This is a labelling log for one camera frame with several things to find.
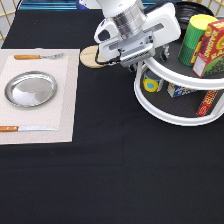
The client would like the wooden handled fork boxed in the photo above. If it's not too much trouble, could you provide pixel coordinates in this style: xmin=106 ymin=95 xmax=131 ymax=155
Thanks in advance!
xmin=14 ymin=53 xmax=64 ymax=60

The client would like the red raisins box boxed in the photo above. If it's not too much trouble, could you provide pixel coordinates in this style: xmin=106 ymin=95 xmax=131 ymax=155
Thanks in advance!
xmin=193 ymin=19 xmax=224 ymax=78

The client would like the silver metal plate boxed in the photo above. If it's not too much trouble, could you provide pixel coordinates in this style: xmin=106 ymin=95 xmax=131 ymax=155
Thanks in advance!
xmin=4 ymin=71 xmax=57 ymax=108

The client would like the round wooden coaster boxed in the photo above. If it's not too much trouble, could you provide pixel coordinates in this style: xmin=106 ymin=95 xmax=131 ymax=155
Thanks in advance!
xmin=80 ymin=45 xmax=104 ymax=68

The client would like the black ribbed bowl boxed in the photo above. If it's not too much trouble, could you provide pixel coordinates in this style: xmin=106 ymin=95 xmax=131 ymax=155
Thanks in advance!
xmin=176 ymin=1 xmax=213 ymax=29

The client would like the yellow green cylinder container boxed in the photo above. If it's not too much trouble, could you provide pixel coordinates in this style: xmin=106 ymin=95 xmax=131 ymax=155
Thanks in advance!
xmin=178 ymin=14 xmax=217 ymax=66

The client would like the white two-tier lazy Susan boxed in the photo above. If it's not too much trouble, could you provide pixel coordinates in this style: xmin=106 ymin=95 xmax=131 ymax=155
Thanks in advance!
xmin=134 ymin=38 xmax=224 ymax=126

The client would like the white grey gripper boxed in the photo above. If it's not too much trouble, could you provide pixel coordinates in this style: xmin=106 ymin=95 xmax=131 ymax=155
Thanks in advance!
xmin=94 ymin=1 xmax=181 ymax=72

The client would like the beige woven placemat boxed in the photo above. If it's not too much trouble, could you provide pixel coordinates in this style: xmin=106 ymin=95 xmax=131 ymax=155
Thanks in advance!
xmin=0 ymin=49 xmax=80 ymax=145

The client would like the wooden handled knife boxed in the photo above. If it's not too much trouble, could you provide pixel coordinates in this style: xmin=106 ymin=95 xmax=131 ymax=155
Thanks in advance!
xmin=0 ymin=126 xmax=57 ymax=132

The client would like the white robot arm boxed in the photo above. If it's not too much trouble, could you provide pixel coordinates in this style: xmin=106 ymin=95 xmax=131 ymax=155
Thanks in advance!
xmin=94 ymin=0 xmax=181 ymax=67

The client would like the black tablecloth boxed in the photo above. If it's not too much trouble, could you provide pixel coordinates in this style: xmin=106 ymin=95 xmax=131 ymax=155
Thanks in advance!
xmin=0 ymin=9 xmax=224 ymax=224

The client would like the yellow blue can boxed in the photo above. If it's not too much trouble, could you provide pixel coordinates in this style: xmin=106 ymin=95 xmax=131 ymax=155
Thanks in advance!
xmin=143 ymin=70 xmax=164 ymax=92

